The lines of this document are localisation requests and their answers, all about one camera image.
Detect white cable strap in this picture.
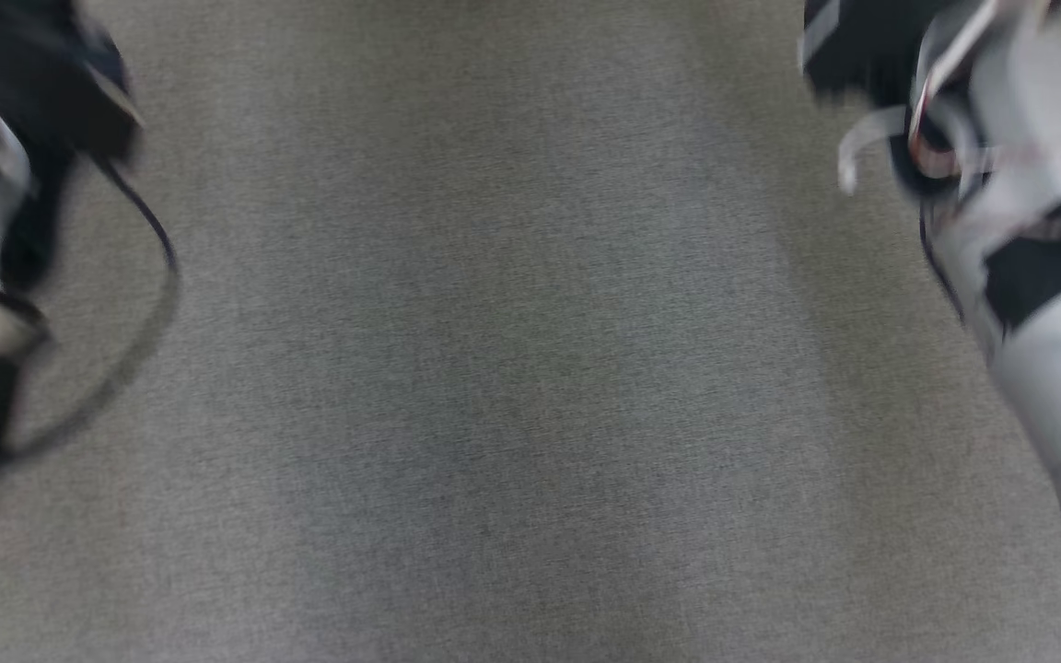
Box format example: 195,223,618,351
837,104,911,196

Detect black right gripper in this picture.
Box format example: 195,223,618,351
799,0,935,104

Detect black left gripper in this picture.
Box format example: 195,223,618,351
0,0,143,165

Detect grey textured fabric cloth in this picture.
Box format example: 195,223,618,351
0,0,1061,663

